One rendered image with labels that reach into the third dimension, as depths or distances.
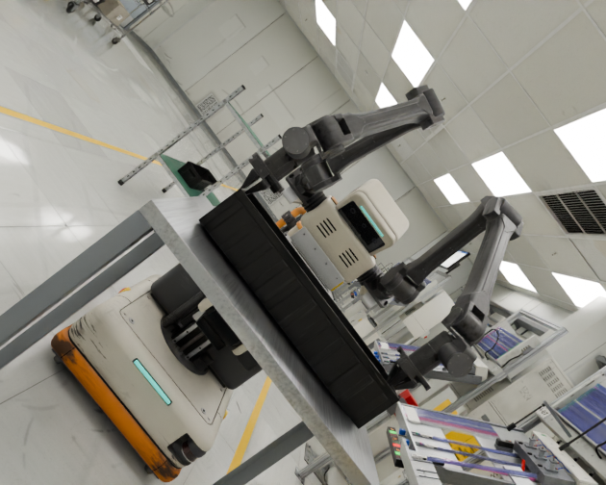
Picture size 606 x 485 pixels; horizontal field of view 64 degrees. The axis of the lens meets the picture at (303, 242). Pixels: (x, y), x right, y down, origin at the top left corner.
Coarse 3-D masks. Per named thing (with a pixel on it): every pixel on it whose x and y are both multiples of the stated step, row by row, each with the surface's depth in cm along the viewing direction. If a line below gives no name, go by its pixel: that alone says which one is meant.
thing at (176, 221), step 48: (144, 240) 127; (192, 240) 91; (48, 288) 86; (96, 288) 128; (240, 288) 99; (0, 336) 88; (240, 336) 87; (288, 384) 88; (288, 432) 135; (336, 432) 92; (240, 480) 134
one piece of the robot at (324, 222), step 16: (320, 192) 160; (304, 208) 161; (320, 208) 158; (304, 224) 159; (320, 224) 159; (336, 224) 158; (320, 240) 160; (336, 240) 159; (352, 240) 158; (336, 256) 160; (352, 256) 159; (368, 256) 159; (352, 272) 160; (368, 272) 161; (208, 304) 160; (240, 352) 162
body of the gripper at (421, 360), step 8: (424, 344) 114; (400, 352) 115; (416, 352) 113; (424, 352) 111; (432, 352) 111; (408, 360) 110; (416, 360) 111; (424, 360) 111; (432, 360) 110; (416, 368) 110; (424, 368) 111; (432, 368) 111; (424, 384) 111
